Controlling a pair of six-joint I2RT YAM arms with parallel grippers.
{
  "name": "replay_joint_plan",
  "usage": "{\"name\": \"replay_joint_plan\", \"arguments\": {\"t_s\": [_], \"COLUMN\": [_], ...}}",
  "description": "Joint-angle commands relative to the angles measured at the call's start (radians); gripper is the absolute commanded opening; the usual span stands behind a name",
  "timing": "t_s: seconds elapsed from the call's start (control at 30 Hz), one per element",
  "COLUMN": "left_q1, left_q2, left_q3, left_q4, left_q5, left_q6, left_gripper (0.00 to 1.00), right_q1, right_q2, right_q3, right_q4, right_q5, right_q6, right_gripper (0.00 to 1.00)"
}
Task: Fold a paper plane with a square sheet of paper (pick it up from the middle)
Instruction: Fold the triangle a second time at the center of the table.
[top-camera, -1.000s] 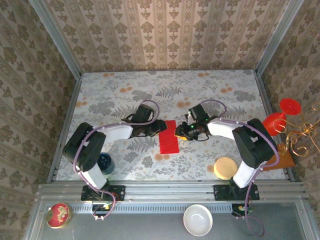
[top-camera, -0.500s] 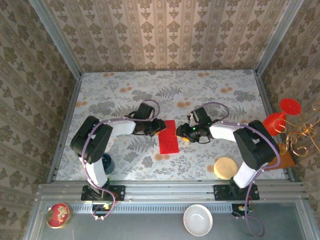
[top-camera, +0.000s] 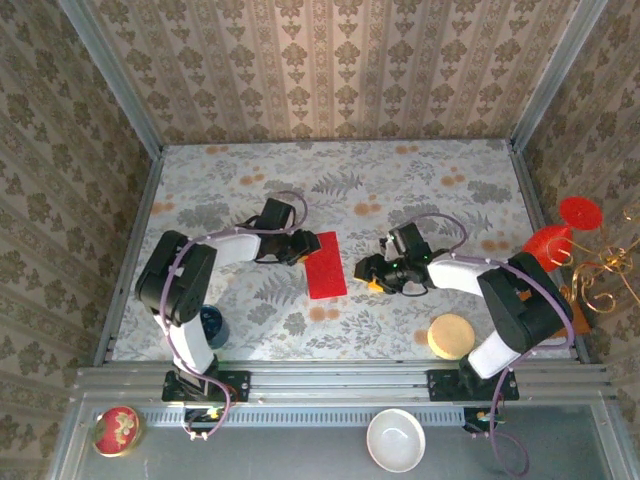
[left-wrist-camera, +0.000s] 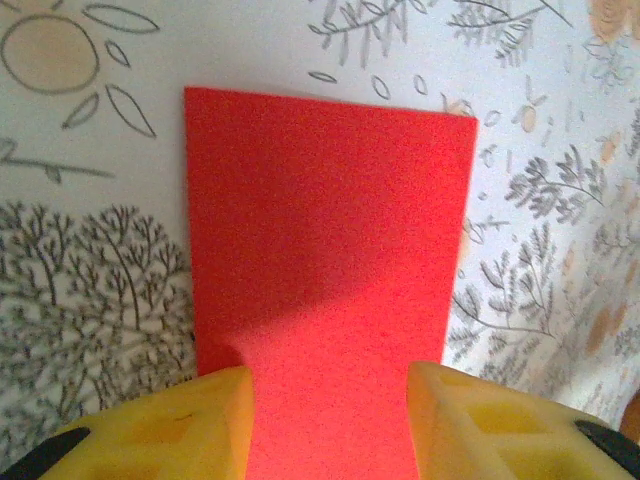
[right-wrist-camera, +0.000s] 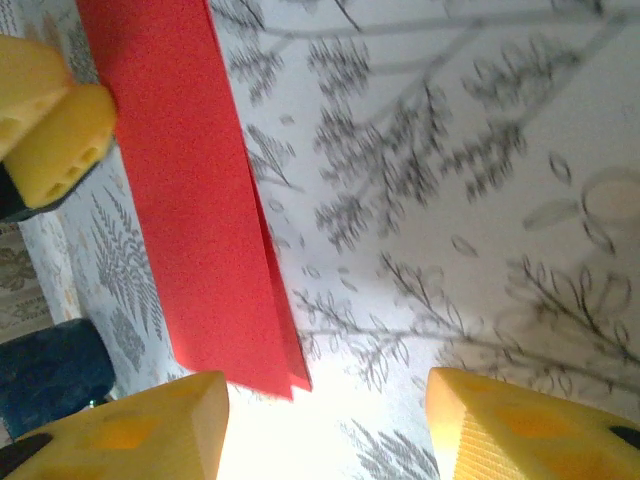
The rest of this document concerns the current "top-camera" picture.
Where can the red paper sheet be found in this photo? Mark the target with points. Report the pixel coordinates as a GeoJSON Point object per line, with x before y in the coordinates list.
{"type": "Point", "coordinates": [327, 270]}

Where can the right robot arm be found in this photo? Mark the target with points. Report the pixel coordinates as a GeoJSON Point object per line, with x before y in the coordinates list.
{"type": "Point", "coordinates": [520, 310]}

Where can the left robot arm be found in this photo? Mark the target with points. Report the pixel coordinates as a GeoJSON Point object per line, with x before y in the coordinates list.
{"type": "Point", "coordinates": [175, 285]}

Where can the floral patterned table cover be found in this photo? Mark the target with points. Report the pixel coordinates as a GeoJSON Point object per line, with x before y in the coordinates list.
{"type": "Point", "coordinates": [350, 340]}

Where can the round cork disc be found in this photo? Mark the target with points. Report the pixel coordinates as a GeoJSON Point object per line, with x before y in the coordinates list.
{"type": "Point", "coordinates": [450, 335]}

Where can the dark blue cup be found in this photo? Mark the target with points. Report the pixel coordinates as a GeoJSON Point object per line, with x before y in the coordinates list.
{"type": "Point", "coordinates": [216, 327]}

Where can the red plastic goblet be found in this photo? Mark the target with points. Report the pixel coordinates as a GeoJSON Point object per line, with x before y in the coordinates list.
{"type": "Point", "coordinates": [545, 245]}

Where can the white bowl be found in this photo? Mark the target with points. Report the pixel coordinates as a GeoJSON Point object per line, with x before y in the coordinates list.
{"type": "Point", "coordinates": [395, 440]}

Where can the black electronics board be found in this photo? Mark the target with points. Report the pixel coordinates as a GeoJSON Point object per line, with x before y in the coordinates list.
{"type": "Point", "coordinates": [482, 417]}
{"type": "Point", "coordinates": [202, 416]}

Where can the orange wooden board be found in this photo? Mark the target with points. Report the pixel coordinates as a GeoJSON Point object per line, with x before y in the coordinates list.
{"type": "Point", "coordinates": [580, 320]}

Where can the red round gold-trimmed tin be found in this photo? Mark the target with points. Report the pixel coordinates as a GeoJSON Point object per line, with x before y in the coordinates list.
{"type": "Point", "coordinates": [117, 431]}

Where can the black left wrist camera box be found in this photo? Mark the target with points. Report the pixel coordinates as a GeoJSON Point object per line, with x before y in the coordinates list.
{"type": "Point", "coordinates": [277, 215]}

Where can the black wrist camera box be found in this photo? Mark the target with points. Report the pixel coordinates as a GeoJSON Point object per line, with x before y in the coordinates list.
{"type": "Point", "coordinates": [277, 215]}
{"type": "Point", "coordinates": [407, 240]}

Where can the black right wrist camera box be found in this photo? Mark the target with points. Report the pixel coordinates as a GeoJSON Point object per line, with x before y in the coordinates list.
{"type": "Point", "coordinates": [407, 240]}

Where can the aluminium frame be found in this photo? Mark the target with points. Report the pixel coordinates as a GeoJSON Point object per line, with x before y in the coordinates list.
{"type": "Point", "coordinates": [325, 382]}

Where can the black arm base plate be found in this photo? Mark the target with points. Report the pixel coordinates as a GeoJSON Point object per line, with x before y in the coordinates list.
{"type": "Point", "coordinates": [445, 385]}
{"type": "Point", "coordinates": [235, 387]}

